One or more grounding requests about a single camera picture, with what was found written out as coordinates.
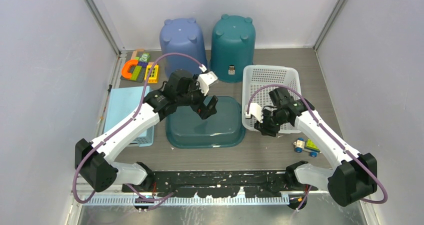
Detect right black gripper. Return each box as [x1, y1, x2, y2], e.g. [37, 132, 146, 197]
[254, 107, 288, 137]

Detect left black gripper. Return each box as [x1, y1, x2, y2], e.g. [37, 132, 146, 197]
[176, 75, 218, 119]

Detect teal plastic basket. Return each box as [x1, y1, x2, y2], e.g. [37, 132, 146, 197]
[165, 96, 246, 149]

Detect white plastic basket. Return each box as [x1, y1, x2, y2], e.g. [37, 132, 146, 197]
[241, 64, 302, 134]

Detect teal plastic bucket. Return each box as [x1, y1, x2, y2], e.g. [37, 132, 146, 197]
[210, 14, 256, 83]

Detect blue plastic bucket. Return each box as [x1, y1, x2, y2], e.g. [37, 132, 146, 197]
[159, 17, 208, 76]

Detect light blue plastic basket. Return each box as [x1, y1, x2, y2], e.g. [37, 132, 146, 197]
[103, 86, 154, 147]

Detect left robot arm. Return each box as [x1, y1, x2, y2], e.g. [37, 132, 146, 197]
[74, 69, 218, 193]

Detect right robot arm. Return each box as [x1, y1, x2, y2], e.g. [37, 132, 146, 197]
[244, 84, 388, 207]

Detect small toy car blue wheels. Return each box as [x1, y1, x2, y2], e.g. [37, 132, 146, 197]
[293, 137, 321, 158]

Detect lime green toy brick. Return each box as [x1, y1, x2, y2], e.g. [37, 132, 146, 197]
[305, 139, 321, 153]

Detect yellow toy block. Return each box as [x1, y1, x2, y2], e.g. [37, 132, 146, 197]
[144, 63, 160, 84]

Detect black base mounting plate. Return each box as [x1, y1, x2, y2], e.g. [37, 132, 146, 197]
[132, 170, 302, 199]

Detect purple toy block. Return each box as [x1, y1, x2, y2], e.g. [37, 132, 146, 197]
[137, 61, 149, 68]

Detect lime green long brick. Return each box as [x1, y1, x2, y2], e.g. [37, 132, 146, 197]
[130, 65, 142, 81]

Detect green numbered toy block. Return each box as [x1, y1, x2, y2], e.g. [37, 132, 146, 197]
[139, 52, 151, 63]

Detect orange toy arch block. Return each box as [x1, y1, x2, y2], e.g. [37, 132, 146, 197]
[121, 59, 139, 80]

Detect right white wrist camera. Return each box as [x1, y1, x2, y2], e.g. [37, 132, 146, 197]
[244, 102, 263, 123]

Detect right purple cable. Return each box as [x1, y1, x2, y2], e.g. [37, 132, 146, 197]
[245, 83, 389, 205]

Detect purple cable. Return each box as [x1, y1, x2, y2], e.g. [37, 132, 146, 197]
[245, 83, 389, 205]
[72, 52, 208, 205]

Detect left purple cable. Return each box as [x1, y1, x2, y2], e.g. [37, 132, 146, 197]
[72, 52, 208, 205]

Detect white cable duct strip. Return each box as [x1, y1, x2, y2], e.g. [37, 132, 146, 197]
[85, 194, 290, 206]

